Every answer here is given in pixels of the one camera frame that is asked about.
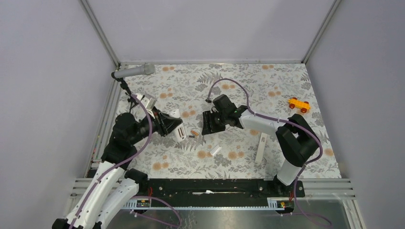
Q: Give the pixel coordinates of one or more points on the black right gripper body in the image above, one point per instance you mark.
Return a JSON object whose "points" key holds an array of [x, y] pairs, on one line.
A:
{"points": [[217, 120]]}

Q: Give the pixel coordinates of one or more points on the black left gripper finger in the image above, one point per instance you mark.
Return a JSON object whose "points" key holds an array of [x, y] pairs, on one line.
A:
{"points": [[172, 129], [170, 123]]}

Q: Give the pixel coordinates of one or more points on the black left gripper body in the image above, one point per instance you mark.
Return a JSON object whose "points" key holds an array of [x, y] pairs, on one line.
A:
{"points": [[157, 124]]}

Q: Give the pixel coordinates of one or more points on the white air conditioner remote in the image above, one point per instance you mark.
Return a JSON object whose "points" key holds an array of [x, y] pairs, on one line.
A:
{"points": [[176, 113]]}

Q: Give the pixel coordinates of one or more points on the white battery cover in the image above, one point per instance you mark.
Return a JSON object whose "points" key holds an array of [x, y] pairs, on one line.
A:
{"points": [[215, 150]]}

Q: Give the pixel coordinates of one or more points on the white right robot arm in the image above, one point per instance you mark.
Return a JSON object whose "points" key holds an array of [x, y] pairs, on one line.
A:
{"points": [[296, 139]]}

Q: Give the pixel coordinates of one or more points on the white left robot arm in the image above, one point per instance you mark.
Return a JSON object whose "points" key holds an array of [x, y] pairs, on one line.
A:
{"points": [[114, 184]]}

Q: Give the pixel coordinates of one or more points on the long white rectangular remote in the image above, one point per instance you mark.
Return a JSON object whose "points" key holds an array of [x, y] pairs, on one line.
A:
{"points": [[261, 148]]}

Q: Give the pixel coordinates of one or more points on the grey microphone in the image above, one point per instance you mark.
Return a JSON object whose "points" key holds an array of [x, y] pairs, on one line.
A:
{"points": [[145, 69]]}

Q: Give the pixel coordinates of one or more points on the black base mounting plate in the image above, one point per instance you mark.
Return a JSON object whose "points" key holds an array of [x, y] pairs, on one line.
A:
{"points": [[183, 188]]}

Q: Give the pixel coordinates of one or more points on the floral patterned table mat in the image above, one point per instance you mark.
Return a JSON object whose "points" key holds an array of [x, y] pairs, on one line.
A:
{"points": [[265, 87]]}

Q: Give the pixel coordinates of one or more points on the yellow toy car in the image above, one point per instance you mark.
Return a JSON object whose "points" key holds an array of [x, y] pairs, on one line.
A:
{"points": [[303, 106]]}

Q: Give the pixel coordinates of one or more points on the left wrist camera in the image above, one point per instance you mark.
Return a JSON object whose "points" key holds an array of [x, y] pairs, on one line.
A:
{"points": [[148, 101]]}

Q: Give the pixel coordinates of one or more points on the slotted cable duct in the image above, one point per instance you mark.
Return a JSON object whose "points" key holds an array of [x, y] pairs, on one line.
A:
{"points": [[232, 201]]}

